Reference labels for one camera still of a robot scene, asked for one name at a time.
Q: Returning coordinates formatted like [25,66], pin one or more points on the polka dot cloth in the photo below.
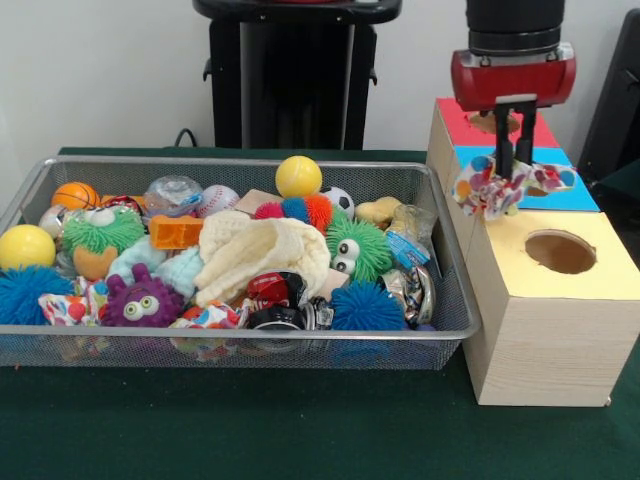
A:
[215,315]
[70,307]
[482,192]

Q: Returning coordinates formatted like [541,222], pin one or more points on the yellow ball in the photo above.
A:
[298,176]
[26,247]

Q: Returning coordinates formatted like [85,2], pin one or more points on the shallow silver mesh bin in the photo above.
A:
[350,345]

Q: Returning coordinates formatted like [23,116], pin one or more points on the orange toy basketball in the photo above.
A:
[75,195]

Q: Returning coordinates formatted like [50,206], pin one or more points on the wooden three-hole box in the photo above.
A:
[550,350]

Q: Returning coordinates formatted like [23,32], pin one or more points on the blue spiky ball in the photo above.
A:
[367,307]
[25,297]

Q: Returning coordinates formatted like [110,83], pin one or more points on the dark green tablecloth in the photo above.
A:
[250,430]
[625,185]

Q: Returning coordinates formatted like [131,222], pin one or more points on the cream knitted cloth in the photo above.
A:
[260,250]

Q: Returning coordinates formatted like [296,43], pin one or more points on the green spiky toy with eyes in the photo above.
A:
[115,232]
[367,240]

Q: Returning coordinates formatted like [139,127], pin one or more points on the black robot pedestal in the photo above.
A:
[295,75]

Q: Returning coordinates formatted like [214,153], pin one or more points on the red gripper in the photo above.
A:
[515,80]

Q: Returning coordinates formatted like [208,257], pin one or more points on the purple spiky monster toy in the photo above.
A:
[150,292]

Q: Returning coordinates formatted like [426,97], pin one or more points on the black metal stand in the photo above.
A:
[620,100]

